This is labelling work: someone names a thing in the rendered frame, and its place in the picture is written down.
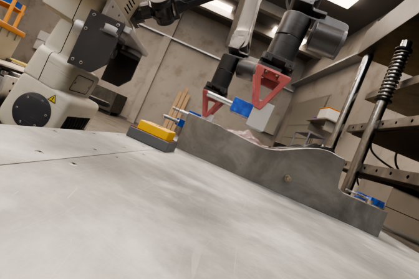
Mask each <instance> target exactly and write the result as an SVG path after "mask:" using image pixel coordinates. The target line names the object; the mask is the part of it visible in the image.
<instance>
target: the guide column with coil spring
mask: <svg viewBox="0 0 419 279"><path fill-rule="evenodd" d="M412 44H413V42H412V41H410V40H402V41H401V43H400V46H406V47H410V48H411V47H412ZM397 54H407V55H408V52H402V51H401V52H397ZM395 57H404V58H407V56H405V55H396V56H395ZM395 60H399V61H403V62H405V61H406V60H404V59H394V60H393V61H395ZM392 64H398V65H402V66H404V64H403V63H400V62H394V63H392ZM391 68H398V69H402V68H403V67H399V66H391ZM389 72H399V73H401V71H399V70H389ZM388 75H395V76H398V77H399V76H400V75H399V74H396V73H388ZM388 78H389V79H394V80H398V78H395V77H387V78H386V79H388ZM385 82H389V83H394V84H396V82H394V81H391V80H386V81H385ZM385 82H384V83H385ZM383 86H388V87H393V88H395V86H394V85H391V84H384V85H383ZM382 90H390V91H393V89H391V88H382ZM380 93H386V94H389V95H392V93H390V92H380ZM379 97H385V98H388V99H390V96H386V95H379ZM387 105H388V102H387V101H385V100H377V101H376V104H375V106H374V108H373V111H372V114H371V115H370V118H369V120H368V123H367V125H366V128H365V130H364V133H363V135H362V138H361V140H360V143H359V145H358V147H357V150H356V152H355V154H354V157H353V160H352V162H351V164H350V167H349V170H348V171H347V174H346V176H345V179H344V181H343V183H342V186H341V188H340V190H341V191H342V192H344V193H346V194H348V195H351V193H350V192H348V191H346V190H345V189H346V188H347V189H350V190H351V191H352V190H353V188H354V185H355V183H356V180H357V178H358V176H359V173H360V170H361V167H362V165H363V163H364V161H365V158H366V156H367V153H368V151H369V149H370V146H371V144H372V141H373V139H374V137H375V134H376V132H377V128H378V126H379V124H380V121H381V120H382V117H383V114H384V113H385V110H386V107H387Z"/></svg>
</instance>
